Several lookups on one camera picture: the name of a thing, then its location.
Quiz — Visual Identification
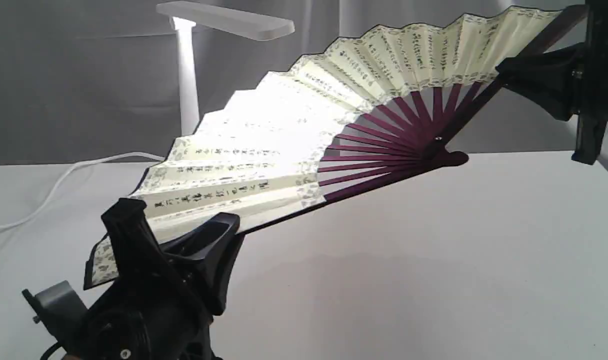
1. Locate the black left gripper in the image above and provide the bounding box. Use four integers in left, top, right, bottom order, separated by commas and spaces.
84, 198, 245, 360

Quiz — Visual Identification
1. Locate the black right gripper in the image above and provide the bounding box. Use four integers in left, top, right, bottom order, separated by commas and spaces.
495, 0, 608, 166

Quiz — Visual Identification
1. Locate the cream paper folding fan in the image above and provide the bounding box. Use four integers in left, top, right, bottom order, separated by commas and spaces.
83, 5, 590, 291

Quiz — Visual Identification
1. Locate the white desk lamp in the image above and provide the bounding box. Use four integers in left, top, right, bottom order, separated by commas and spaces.
155, 0, 295, 137

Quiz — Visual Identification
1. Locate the grey backdrop curtain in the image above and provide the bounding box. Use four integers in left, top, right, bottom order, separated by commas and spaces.
0, 0, 572, 166

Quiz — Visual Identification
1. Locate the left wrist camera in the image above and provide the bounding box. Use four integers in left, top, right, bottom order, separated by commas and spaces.
22, 280, 89, 347

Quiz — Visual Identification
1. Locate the white lamp power cable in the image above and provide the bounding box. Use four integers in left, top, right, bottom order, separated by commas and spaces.
0, 152, 167, 234

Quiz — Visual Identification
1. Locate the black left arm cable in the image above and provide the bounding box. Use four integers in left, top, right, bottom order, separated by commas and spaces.
39, 342, 65, 360

